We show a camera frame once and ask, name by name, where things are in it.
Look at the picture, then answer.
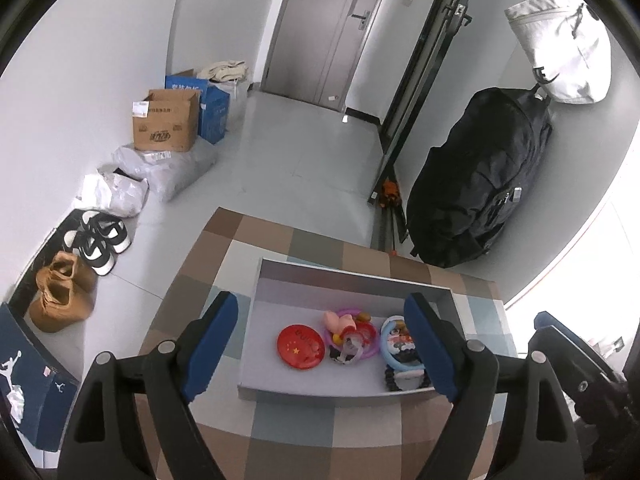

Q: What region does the black bead bracelet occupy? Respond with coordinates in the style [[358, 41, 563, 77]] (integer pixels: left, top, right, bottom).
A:
[[382, 364, 433, 392]]

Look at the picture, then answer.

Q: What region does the light blue ring bracelet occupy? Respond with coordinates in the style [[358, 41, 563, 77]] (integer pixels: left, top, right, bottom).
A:
[[377, 314, 426, 373]]

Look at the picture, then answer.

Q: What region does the small red charm toy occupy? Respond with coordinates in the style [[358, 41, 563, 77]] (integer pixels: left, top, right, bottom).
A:
[[330, 326, 367, 365]]

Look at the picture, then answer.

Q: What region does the purple ring bracelet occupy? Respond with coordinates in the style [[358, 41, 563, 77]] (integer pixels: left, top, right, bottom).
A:
[[322, 308, 381, 362]]

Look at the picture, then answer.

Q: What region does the red round badge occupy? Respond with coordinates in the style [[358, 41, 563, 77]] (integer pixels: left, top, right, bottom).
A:
[[277, 324, 326, 370]]

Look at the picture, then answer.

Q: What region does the pink pig figurine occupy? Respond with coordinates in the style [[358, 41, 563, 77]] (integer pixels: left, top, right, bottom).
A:
[[323, 311, 356, 336]]

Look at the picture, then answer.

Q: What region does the grey cardboard box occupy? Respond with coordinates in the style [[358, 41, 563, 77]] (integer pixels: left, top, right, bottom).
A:
[[238, 259, 462, 405]]

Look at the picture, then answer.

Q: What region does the black white sandal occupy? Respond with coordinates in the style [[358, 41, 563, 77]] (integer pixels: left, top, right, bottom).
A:
[[63, 230, 115, 276], [81, 210, 131, 255]]

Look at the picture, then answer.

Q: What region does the checkered table cloth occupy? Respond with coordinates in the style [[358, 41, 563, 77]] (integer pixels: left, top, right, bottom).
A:
[[142, 208, 515, 479]]

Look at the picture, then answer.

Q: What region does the brown shoe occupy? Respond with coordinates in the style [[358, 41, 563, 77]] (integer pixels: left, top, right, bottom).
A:
[[36, 250, 98, 294], [27, 280, 93, 333]]

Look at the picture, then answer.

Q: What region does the white plastic bag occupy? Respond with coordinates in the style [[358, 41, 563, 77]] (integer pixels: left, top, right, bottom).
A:
[[112, 136, 217, 203], [74, 172, 149, 218]]

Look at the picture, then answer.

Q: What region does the black backpack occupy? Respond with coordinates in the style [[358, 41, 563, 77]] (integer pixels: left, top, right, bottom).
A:
[[406, 86, 552, 268]]

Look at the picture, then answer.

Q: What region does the black coat rack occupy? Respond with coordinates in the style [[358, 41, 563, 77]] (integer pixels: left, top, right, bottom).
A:
[[369, 0, 472, 250]]

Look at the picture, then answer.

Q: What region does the brown cardboard box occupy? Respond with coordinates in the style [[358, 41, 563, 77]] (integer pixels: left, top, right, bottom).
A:
[[131, 89, 200, 153]]

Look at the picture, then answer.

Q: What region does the dark blue shoe box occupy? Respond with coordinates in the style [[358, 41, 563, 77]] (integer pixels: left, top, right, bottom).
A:
[[0, 304, 79, 452]]

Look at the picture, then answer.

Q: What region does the blue cardboard box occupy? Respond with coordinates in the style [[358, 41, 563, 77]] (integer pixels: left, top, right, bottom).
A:
[[165, 70, 230, 144]]

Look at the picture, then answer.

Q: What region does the beige cloth bag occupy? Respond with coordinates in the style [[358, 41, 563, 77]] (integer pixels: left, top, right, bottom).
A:
[[196, 60, 250, 128]]

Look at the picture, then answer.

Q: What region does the grey door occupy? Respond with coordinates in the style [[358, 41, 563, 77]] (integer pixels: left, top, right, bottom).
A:
[[262, 0, 382, 112]]

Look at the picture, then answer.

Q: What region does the white hanging bag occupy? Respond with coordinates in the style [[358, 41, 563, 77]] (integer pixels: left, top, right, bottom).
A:
[[504, 0, 612, 105]]

